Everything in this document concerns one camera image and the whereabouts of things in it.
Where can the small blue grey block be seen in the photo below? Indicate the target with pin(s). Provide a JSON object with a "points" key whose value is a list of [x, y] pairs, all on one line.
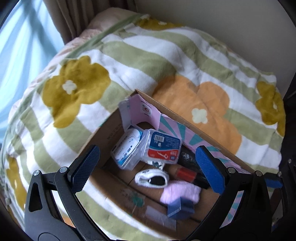
{"points": [[180, 209]]}

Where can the light blue sheer curtain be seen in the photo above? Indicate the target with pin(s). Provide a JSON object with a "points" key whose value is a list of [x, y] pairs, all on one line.
{"points": [[29, 40]]}

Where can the pink patterned cardboard box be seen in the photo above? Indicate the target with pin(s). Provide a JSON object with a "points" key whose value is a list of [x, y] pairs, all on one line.
{"points": [[117, 188]]}

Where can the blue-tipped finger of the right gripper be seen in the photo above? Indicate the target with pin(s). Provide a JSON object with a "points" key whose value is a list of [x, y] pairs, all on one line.
{"points": [[273, 183]]}

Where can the black tube with ring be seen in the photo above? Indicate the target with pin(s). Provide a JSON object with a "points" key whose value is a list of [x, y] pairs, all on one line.
{"points": [[187, 159]]}

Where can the red blue plastic floss box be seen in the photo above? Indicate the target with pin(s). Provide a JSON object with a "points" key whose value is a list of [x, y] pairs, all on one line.
{"points": [[159, 147]]}

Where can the pink fuzzy sock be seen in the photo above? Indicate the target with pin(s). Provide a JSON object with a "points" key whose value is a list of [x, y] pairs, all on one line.
{"points": [[178, 189]]}

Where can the brown right curtain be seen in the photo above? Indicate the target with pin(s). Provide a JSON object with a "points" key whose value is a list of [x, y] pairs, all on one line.
{"points": [[71, 17]]}

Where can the white blue floral tissue pack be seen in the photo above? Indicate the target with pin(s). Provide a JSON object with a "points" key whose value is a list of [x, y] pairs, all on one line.
{"points": [[155, 164]]}

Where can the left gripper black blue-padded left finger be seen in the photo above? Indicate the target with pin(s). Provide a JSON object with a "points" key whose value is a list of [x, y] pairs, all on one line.
{"points": [[52, 211]]}

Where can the white panda sock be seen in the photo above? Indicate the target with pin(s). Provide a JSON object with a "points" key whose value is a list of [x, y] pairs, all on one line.
{"points": [[152, 178]]}

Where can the floral striped green blanket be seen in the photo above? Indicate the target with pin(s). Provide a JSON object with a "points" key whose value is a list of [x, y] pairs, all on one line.
{"points": [[187, 70]]}

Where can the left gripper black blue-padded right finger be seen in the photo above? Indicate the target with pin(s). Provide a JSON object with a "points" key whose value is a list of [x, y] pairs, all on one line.
{"points": [[242, 210]]}

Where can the red black lipstick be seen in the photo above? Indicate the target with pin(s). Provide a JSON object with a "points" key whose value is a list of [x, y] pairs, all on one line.
{"points": [[195, 178]]}

